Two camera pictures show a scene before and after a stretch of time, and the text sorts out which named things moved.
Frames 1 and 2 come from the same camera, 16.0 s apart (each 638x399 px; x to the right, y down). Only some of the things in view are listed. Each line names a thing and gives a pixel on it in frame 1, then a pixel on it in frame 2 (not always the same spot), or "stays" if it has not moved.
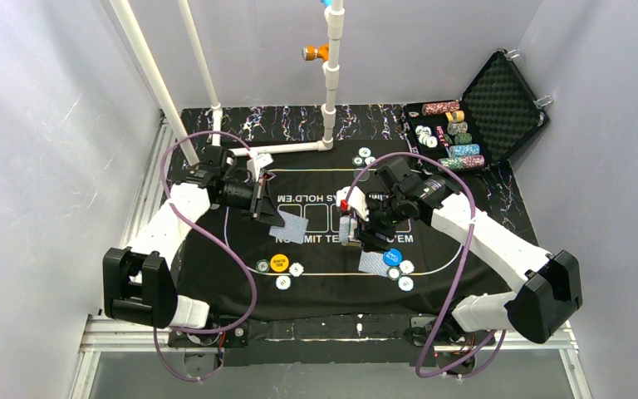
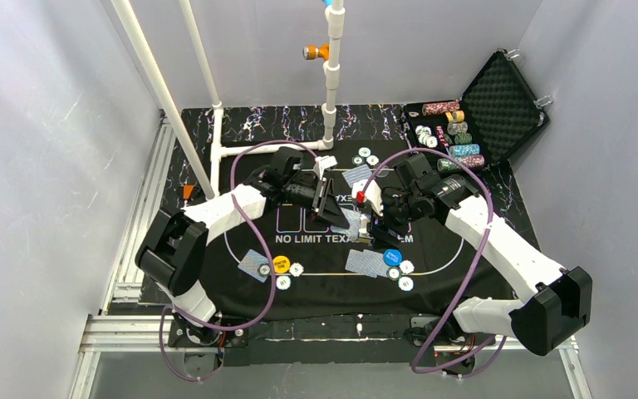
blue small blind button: (393, 257) stays
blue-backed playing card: (293, 231) → (251, 263)
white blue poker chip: (406, 267) stays
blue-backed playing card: (373, 262) stays
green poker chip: (394, 273) stays
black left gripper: (264, 203) → (320, 195)
